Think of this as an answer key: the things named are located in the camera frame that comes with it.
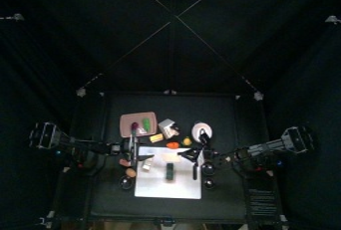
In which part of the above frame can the white sliced toy roll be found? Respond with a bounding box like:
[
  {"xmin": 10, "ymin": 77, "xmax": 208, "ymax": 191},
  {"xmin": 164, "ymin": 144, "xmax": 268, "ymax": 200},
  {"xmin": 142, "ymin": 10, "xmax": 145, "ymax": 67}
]
[{"xmin": 140, "ymin": 158, "xmax": 154, "ymax": 172}]

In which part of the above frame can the small clear glass jar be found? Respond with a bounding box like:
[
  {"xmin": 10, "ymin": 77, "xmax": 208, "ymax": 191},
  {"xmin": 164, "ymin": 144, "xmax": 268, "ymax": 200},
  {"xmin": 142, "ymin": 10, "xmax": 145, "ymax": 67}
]
[
  {"xmin": 200, "ymin": 162, "xmax": 216, "ymax": 177},
  {"xmin": 118, "ymin": 176, "xmax": 134, "ymax": 190},
  {"xmin": 201, "ymin": 177, "xmax": 216, "ymax": 189}
]

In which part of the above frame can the yellow topped white block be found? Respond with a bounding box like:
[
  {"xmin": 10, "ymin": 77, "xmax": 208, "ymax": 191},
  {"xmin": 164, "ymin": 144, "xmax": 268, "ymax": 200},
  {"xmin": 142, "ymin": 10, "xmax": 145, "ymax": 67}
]
[{"xmin": 149, "ymin": 133, "xmax": 165, "ymax": 143}]

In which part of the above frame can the sushi block red centre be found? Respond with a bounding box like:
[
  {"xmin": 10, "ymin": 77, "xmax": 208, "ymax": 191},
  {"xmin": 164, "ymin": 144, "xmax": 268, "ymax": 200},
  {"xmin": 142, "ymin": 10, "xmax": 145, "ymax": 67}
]
[{"xmin": 165, "ymin": 162, "xmax": 175, "ymax": 180}]

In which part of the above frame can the green toy vegetable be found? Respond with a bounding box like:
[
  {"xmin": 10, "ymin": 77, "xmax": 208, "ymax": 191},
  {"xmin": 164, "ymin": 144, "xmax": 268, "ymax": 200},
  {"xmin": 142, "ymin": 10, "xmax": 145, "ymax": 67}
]
[{"xmin": 141, "ymin": 117, "xmax": 152, "ymax": 132}]

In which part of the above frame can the white knife block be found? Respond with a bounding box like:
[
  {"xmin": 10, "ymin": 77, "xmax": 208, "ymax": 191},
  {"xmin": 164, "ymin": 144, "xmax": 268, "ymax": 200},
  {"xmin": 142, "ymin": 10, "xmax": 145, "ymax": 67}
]
[{"xmin": 157, "ymin": 117, "xmax": 177, "ymax": 139}]

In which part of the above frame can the pink cutting board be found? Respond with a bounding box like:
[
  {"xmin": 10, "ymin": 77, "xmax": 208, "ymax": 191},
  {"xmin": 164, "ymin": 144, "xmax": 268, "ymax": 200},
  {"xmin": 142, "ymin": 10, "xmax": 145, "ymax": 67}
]
[{"xmin": 118, "ymin": 112, "xmax": 158, "ymax": 137}]

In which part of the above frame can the white cutting mat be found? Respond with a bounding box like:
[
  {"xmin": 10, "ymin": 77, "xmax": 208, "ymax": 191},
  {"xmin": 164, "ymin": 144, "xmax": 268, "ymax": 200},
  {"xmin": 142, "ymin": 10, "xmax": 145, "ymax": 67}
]
[{"xmin": 133, "ymin": 145, "xmax": 203, "ymax": 200}]

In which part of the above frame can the white text label sticker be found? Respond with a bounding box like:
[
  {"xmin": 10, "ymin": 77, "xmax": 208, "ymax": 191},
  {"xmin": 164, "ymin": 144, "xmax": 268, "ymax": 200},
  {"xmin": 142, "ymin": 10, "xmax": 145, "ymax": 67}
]
[{"xmin": 247, "ymin": 188, "xmax": 276, "ymax": 218}]

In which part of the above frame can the cream pot black handle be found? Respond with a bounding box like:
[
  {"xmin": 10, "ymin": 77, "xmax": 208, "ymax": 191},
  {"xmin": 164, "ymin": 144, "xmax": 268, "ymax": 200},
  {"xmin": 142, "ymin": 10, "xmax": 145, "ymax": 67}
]
[{"xmin": 189, "ymin": 121, "xmax": 212, "ymax": 144}]

